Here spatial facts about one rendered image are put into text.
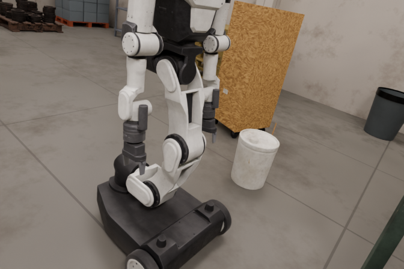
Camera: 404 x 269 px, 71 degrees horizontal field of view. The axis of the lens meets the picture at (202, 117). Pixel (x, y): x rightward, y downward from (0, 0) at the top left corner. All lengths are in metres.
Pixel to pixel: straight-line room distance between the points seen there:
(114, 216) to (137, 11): 1.00
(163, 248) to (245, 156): 0.96
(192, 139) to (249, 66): 1.47
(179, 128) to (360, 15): 3.94
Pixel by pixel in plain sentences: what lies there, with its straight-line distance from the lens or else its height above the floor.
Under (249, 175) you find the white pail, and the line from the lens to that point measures 2.13.
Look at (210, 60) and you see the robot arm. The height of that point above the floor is 0.97.
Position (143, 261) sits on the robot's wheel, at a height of 0.20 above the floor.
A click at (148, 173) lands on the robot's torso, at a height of 0.32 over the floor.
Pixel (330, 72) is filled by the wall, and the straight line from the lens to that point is 4.90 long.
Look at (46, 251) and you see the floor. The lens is 1.68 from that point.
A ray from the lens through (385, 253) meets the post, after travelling 1.61.
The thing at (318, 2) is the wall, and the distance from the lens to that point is 4.99.
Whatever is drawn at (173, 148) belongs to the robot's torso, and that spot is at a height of 0.64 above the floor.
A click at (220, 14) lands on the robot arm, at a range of 1.35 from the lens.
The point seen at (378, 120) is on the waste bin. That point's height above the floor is 0.22.
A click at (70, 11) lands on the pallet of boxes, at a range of 7.48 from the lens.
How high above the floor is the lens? 1.25
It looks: 23 degrees down
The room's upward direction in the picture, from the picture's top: 12 degrees clockwise
